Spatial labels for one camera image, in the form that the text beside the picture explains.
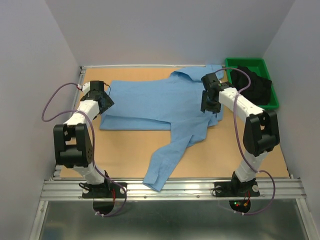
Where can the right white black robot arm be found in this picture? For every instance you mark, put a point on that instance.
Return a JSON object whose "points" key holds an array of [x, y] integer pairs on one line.
{"points": [[260, 135]]}

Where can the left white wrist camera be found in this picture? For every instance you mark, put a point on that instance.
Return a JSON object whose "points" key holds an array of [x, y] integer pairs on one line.
{"points": [[84, 88]]}

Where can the green plastic bin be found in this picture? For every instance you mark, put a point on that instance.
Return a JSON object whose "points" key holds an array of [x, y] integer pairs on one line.
{"points": [[256, 65]]}

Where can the light blue long sleeve shirt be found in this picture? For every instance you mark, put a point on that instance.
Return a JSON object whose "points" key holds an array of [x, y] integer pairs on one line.
{"points": [[172, 104]]}

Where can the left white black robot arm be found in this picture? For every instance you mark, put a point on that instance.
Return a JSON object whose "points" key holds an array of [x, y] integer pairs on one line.
{"points": [[86, 112]]}

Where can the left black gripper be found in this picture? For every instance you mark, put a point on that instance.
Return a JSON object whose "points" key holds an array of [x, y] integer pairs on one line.
{"points": [[108, 103]]}

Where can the black crumpled shirt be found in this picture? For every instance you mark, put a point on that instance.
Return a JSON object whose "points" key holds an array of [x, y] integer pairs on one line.
{"points": [[259, 91]]}

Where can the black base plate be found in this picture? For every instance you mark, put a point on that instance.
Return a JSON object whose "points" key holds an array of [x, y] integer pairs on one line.
{"points": [[103, 190], [225, 189]]}

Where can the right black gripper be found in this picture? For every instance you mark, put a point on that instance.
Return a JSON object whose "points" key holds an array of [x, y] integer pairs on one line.
{"points": [[217, 108]]}

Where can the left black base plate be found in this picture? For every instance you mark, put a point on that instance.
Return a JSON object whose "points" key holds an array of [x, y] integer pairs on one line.
{"points": [[103, 190]]}

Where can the aluminium front rail frame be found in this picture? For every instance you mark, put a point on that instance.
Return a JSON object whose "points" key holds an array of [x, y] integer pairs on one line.
{"points": [[174, 190]]}

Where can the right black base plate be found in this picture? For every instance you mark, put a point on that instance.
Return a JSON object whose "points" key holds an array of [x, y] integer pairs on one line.
{"points": [[225, 189]]}

